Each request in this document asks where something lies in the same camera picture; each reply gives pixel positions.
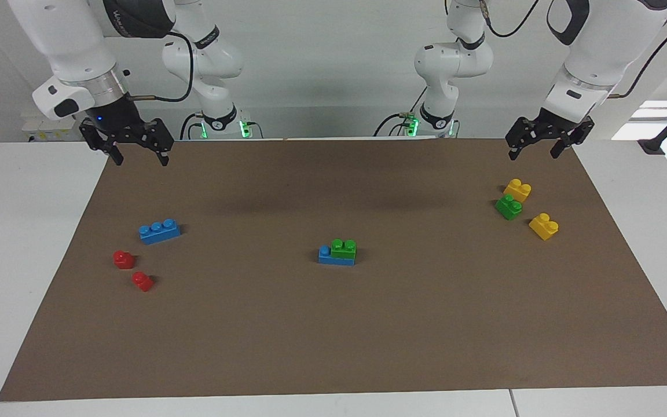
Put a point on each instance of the white wall socket box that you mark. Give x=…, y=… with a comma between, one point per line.
x=50, y=133

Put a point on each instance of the yellow two-stud block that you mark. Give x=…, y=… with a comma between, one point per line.
x=517, y=191
x=543, y=227

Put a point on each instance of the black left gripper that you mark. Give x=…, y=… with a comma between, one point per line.
x=553, y=124

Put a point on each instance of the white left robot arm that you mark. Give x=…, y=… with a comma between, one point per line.
x=600, y=52

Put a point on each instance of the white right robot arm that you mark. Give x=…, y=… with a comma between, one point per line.
x=67, y=40

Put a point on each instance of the brown table mat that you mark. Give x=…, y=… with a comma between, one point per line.
x=333, y=336

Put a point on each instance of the green two-stud block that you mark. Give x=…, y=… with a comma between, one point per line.
x=508, y=208
x=343, y=250

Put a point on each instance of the red single-stud block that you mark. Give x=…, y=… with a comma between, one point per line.
x=123, y=260
x=142, y=282

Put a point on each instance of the blue three-stud block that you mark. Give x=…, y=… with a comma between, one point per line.
x=160, y=233
x=327, y=258

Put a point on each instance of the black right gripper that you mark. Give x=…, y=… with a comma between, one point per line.
x=113, y=119

